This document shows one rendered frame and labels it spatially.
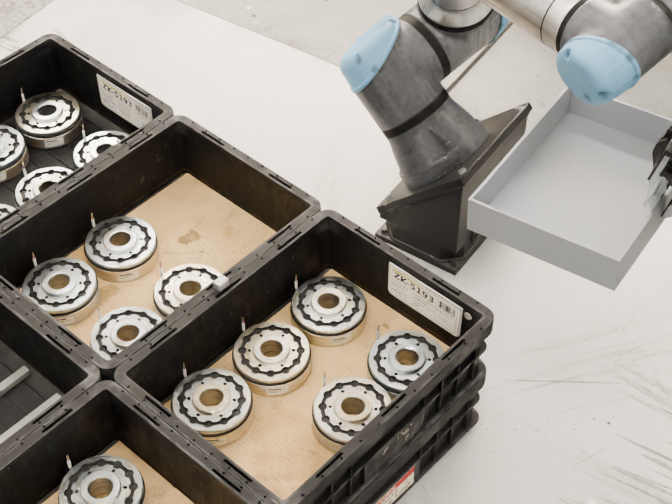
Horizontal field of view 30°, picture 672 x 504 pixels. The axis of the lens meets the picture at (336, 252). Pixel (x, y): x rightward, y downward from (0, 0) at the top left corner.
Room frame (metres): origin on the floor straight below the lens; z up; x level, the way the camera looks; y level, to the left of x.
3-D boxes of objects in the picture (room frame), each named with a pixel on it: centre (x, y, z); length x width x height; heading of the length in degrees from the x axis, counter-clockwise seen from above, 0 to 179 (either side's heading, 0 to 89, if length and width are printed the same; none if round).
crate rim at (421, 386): (1.00, 0.04, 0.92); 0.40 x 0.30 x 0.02; 138
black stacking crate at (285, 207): (1.20, 0.26, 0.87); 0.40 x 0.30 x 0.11; 138
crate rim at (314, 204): (1.20, 0.26, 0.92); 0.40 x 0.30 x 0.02; 138
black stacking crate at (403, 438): (1.00, 0.04, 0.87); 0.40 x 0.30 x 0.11; 138
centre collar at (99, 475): (0.83, 0.28, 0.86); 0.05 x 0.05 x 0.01
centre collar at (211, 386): (0.96, 0.16, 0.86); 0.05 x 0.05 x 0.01
